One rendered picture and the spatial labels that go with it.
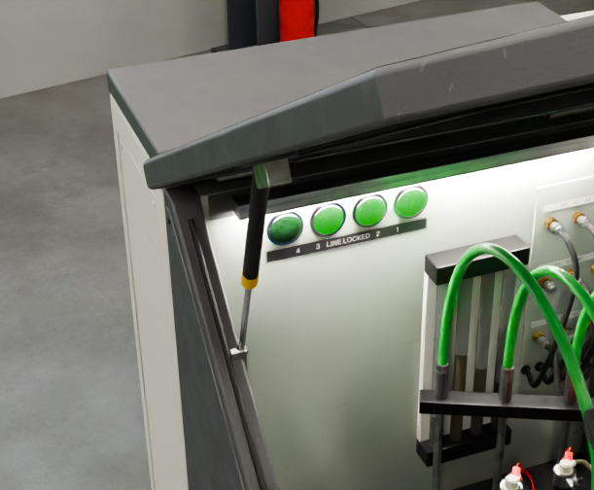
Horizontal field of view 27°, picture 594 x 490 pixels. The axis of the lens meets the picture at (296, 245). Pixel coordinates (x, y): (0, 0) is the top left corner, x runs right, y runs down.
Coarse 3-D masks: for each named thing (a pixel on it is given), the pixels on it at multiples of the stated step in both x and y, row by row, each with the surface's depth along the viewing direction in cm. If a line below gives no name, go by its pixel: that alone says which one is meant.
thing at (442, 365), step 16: (464, 256) 154; (496, 256) 146; (512, 256) 143; (464, 272) 157; (528, 272) 140; (448, 288) 161; (528, 288) 139; (448, 304) 162; (544, 304) 137; (448, 320) 164; (448, 336) 166; (560, 336) 135; (448, 368) 170; (576, 368) 134; (576, 384) 133; (592, 448) 133; (592, 464) 133; (592, 480) 134
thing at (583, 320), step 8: (592, 296) 158; (584, 312) 160; (584, 320) 161; (576, 328) 164; (584, 328) 162; (576, 336) 164; (576, 344) 165; (576, 352) 165; (568, 376) 168; (568, 384) 168; (568, 392) 169; (568, 400) 170; (576, 400) 170
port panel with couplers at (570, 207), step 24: (552, 192) 172; (576, 192) 173; (552, 216) 174; (576, 216) 174; (552, 240) 176; (576, 240) 178; (552, 264) 178; (552, 288) 177; (528, 312) 181; (576, 312) 185; (528, 336) 184; (552, 336) 186; (528, 360) 186
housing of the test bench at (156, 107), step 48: (288, 48) 179; (336, 48) 178; (384, 48) 178; (432, 48) 178; (144, 96) 165; (192, 96) 165; (240, 96) 164; (288, 96) 164; (144, 144) 158; (144, 192) 165; (144, 240) 172; (144, 288) 180; (144, 336) 189; (144, 384) 199
